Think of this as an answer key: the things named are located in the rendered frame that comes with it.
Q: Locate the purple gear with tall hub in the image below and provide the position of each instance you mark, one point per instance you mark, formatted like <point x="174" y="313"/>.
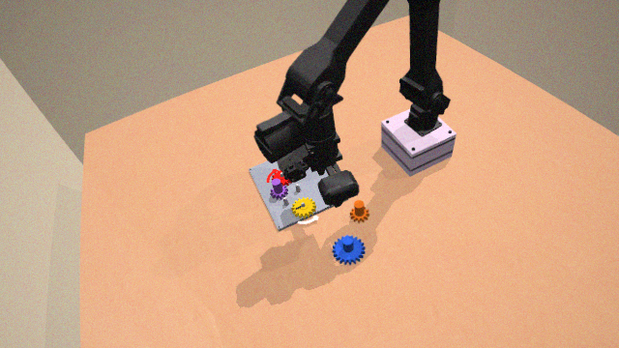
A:
<point x="278" y="190"/>

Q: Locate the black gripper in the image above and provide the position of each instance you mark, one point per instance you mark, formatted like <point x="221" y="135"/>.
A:
<point x="339" y="185"/>

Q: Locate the red gear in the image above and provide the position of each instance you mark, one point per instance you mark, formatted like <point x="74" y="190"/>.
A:
<point x="277" y="176"/>

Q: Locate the orange gear with central hub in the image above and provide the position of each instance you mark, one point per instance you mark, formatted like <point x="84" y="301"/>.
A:
<point x="360" y="213"/>

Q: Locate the blue gear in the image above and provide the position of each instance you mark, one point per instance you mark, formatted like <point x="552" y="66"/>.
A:
<point x="349" y="250"/>

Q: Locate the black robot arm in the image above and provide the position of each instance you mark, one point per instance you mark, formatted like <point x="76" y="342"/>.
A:
<point x="318" y="72"/>

